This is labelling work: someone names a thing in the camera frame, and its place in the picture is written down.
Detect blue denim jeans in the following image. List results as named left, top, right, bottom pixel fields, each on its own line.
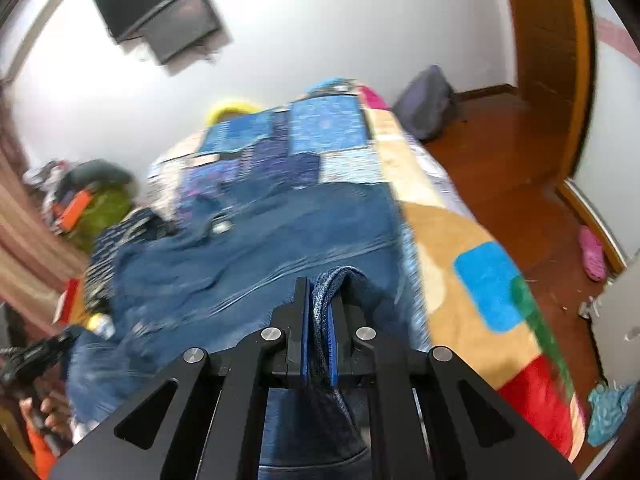
left=66, top=179, right=428, bottom=479

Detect pink slipper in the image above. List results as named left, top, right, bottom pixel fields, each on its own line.
left=578, top=226, right=608, bottom=283

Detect blue patchwork quilt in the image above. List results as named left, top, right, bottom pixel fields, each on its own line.
left=148, top=92, right=383, bottom=221

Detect striped pink curtain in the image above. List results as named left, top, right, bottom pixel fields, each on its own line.
left=1, top=101, right=88, bottom=333

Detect yellow bed headboard rail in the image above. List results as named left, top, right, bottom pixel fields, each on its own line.
left=205, top=100, right=264, bottom=128

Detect purple grey backpack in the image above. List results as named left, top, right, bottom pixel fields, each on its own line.
left=392, top=65, right=459, bottom=142

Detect white door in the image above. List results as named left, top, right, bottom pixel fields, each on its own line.
left=579, top=255, right=640, bottom=387

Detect grey box under television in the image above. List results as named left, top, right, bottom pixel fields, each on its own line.
left=140, top=0, right=221, bottom=65

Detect hand holding left gripper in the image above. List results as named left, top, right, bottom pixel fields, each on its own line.
left=18, top=378, right=73, bottom=441

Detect wooden door frame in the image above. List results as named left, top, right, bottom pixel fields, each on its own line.
left=509, top=0, right=627, bottom=273

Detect teal cloth on floor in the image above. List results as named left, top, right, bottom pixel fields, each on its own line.
left=587, top=384, right=637, bottom=448

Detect pile of clutter by wall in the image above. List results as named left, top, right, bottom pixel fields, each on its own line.
left=22, top=158, right=137, bottom=255

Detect colourful fleece blanket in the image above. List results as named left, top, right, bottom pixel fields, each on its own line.
left=304, top=78, right=589, bottom=463

